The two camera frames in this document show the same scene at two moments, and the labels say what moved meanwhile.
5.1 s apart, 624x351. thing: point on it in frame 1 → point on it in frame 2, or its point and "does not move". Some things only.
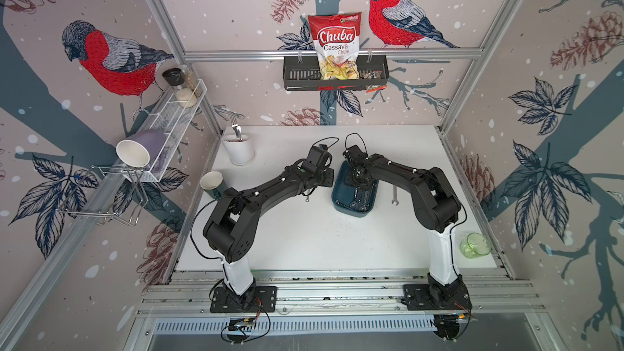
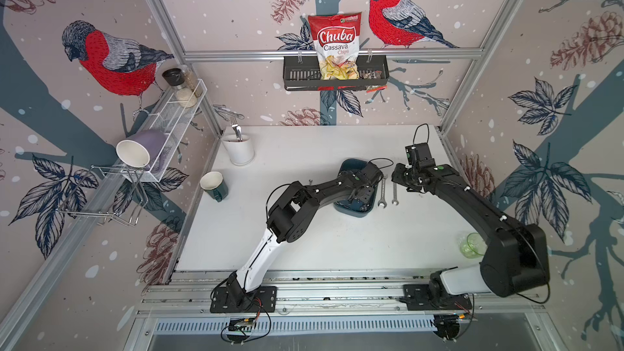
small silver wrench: x=395 y=195 does not move
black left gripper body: x=324 y=178 → x=368 y=195
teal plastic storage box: x=348 y=198 does not move
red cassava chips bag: x=337 y=38 does not move
